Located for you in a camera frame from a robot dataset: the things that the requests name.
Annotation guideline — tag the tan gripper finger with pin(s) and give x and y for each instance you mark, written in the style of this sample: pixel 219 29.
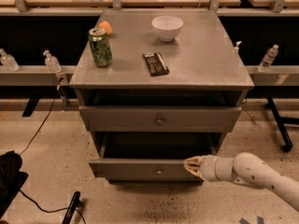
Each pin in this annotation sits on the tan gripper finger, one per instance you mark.
pixel 194 171
pixel 195 161

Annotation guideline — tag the grey drawer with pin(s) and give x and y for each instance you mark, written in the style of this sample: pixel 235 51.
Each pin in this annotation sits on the grey drawer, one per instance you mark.
pixel 164 119
pixel 156 157

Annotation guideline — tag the orange fruit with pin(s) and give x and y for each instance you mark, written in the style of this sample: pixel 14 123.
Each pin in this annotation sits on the orange fruit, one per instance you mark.
pixel 106 26

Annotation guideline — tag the black stand leg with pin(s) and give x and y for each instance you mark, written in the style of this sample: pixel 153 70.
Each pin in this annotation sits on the black stand leg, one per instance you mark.
pixel 72 208

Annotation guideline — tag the clear sanitizer pump bottle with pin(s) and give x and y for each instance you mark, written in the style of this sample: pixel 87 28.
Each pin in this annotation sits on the clear sanitizer pump bottle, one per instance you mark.
pixel 52 62

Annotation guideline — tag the grey drawer cabinet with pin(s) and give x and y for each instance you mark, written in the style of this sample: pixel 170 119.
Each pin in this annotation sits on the grey drawer cabinet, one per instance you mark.
pixel 204 68

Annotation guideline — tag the black object lower left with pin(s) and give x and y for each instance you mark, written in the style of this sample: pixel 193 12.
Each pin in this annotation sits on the black object lower left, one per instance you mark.
pixel 12 179

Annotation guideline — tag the clear sanitizer bottle far left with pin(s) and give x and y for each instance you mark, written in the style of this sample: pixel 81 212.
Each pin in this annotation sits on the clear sanitizer bottle far left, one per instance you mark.
pixel 8 61

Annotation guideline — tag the white bowl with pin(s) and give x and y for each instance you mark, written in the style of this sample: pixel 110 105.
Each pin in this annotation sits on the white bowl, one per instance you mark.
pixel 167 27

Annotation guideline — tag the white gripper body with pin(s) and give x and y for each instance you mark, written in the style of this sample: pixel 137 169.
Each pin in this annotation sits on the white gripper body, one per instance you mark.
pixel 207 168

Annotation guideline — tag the black table leg right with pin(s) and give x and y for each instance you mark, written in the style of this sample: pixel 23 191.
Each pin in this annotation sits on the black table leg right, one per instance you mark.
pixel 281 122

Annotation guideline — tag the small pump bottle behind cabinet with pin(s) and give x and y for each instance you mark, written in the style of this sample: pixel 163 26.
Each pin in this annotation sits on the small pump bottle behind cabinet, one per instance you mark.
pixel 237 44

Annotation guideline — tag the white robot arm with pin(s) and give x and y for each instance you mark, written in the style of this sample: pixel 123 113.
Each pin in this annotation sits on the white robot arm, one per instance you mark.
pixel 247 170

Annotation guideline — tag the grey top drawer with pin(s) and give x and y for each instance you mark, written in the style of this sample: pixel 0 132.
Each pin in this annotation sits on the grey top drawer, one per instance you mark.
pixel 164 119

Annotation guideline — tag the clear water bottle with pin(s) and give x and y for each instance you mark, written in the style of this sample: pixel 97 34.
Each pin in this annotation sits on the clear water bottle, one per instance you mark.
pixel 268 59

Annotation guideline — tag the green soda can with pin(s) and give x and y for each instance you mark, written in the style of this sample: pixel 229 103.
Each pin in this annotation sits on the green soda can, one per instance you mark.
pixel 100 47

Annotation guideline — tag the black snack bar wrapper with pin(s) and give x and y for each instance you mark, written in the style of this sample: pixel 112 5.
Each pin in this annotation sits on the black snack bar wrapper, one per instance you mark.
pixel 155 64

